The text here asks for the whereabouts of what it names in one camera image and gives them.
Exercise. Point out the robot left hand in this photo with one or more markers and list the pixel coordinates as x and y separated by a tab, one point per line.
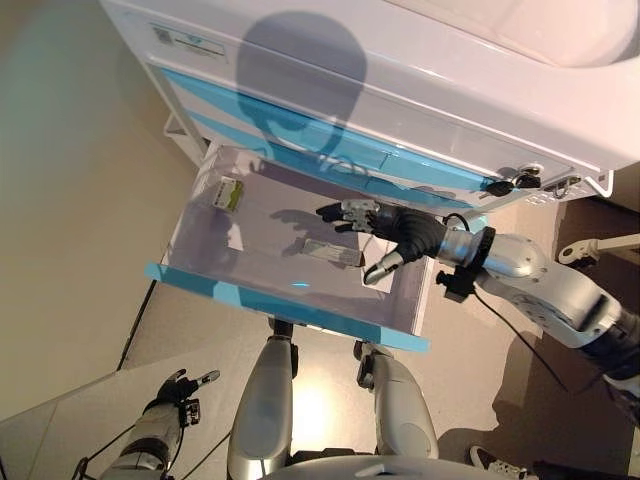
177	392

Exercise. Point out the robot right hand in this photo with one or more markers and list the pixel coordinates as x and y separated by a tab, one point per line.
410	232

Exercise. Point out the blue white cart drawer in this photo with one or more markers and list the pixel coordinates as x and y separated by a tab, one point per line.
200	87
210	285
220	127

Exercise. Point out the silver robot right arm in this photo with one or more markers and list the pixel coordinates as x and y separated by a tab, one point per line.
515	260

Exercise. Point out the green white medicine box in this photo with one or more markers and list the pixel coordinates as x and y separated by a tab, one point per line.
228	195

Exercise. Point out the clear flat packet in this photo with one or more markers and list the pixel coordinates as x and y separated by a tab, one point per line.
330	252

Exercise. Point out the silver robot left leg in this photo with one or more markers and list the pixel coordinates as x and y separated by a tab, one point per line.
265	410

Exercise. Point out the black headed key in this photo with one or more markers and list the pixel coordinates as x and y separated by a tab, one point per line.
527	179
500	188

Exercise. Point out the black robot left foot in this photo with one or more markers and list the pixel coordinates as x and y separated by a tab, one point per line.
283	328

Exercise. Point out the light grey board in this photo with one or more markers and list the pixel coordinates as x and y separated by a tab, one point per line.
60	435

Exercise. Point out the white medical cart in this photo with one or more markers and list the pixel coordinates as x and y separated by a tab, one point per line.
450	100

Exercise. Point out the silver lock hasp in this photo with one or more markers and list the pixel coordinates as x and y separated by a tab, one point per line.
562	185

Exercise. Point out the white perforated basket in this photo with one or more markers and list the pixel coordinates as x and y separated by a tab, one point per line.
605	182

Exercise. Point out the white black sneaker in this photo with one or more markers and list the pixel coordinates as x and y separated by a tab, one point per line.
495	462

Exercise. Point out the printed label sticker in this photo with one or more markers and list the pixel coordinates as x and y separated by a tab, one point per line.
190	42

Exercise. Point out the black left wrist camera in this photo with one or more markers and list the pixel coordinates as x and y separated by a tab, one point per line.
191	412

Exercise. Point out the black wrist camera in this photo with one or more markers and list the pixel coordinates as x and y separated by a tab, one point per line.
191	412
457	285

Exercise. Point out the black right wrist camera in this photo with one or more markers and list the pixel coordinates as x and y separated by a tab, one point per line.
457	285

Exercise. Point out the white side rail bracket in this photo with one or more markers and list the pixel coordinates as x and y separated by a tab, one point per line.
170	131

